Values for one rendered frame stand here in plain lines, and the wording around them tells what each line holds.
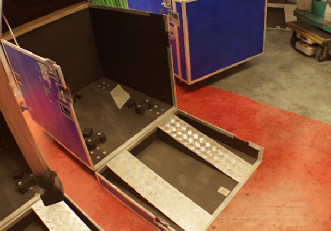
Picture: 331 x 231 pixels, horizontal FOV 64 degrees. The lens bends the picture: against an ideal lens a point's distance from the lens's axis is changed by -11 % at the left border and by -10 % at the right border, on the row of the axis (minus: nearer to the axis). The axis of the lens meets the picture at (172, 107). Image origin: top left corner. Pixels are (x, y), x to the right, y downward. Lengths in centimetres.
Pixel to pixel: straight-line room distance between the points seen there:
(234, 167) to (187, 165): 34
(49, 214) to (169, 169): 88
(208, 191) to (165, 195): 29
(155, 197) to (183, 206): 18
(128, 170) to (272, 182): 98
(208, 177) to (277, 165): 52
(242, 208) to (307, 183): 51
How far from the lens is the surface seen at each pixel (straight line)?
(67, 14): 270
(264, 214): 192
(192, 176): 206
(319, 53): 362
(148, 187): 192
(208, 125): 228
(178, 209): 185
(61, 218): 190
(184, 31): 249
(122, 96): 265
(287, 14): 495
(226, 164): 210
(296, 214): 196
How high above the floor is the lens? 158
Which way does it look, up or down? 35 degrees down
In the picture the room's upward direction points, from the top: 6 degrees counter-clockwise
